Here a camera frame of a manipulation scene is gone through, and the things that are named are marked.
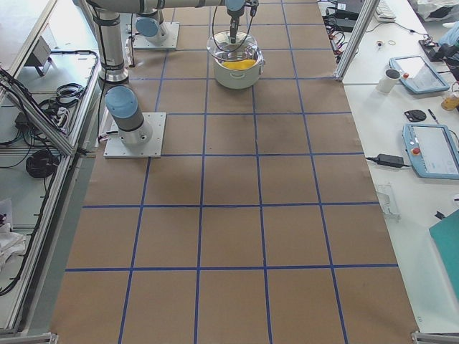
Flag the pale green electric pot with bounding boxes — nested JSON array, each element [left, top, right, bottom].
[[213, 49, 265, 90]]

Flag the white mug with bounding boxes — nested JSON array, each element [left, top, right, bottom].
[[376, 68, 401, 94]]

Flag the blue teach pendant near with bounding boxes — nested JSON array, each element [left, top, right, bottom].
[[402, 123, 458, 180]]

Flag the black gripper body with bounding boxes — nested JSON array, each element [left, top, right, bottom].
[[227, 8, 244, 30]]

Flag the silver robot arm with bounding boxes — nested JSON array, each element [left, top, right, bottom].
[[75, 1, 258, 84], [135, 10, 169, 45]]

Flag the coiled black cable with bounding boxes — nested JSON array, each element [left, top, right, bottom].
[[25, 148, 60, 179]]

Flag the black power adapter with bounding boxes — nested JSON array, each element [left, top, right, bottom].
[[376, 153, 405, 168]]

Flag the blue teach pendant far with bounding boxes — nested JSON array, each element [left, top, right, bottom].
[[389, 55, 450, 94]]

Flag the aluminium frame post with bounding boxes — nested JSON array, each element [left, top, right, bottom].
[[334, 0, 379, 82]]

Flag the blue teach pendant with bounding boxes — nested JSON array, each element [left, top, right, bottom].
[[402, 123, 458, 180], [389, 55, 450, 94]]

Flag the teal folder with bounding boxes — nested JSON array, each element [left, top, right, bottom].
[[430, 211, 458, 290]]

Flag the yellow corn cob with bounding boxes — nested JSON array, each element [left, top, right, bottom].
[[222, 59, 257, 71]]

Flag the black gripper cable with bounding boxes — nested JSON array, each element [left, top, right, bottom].
[[210, 5, 260, 40]]

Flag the white cloth bundle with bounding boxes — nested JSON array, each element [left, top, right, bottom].
[[0, 196, 28, 268]]

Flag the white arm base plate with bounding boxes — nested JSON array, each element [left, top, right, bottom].
[[133, 19, 179, 50], [103, 113, 166, 158]]

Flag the glass pot lid with knob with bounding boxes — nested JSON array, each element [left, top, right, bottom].
[[207, 31, 258, 62]]

